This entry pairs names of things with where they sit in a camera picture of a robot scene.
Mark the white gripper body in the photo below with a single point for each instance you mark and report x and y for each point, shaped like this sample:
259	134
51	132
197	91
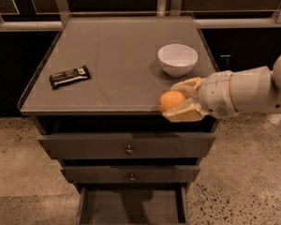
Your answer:
215	94

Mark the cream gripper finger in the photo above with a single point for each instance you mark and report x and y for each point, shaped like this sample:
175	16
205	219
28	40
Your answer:
188	111
190	87

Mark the orange fruit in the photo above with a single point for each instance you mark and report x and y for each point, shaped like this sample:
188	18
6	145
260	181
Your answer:
171	99

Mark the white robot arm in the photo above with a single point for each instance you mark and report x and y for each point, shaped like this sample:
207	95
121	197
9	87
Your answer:
256	90

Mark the grey top drawer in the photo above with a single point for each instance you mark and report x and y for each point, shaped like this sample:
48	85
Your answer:
127	145

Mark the grey drawer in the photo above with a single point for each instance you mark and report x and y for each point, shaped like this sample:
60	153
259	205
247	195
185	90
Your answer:
133	204
130	174
127	145

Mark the grey drawer cabinet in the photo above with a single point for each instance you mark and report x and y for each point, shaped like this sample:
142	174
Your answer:
122	95

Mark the grey bottom drawer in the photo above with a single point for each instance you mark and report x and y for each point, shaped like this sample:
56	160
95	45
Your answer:
133	204

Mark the grey middle drawer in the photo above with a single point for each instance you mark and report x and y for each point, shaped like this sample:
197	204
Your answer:
130	174

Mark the white ceramic bowl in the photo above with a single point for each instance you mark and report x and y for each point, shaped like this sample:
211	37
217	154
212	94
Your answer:
177	59

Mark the black snack bar wrapper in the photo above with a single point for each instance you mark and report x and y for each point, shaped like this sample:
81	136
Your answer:
69	76

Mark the metal railing frame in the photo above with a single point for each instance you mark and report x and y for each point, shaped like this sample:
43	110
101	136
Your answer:
29	15

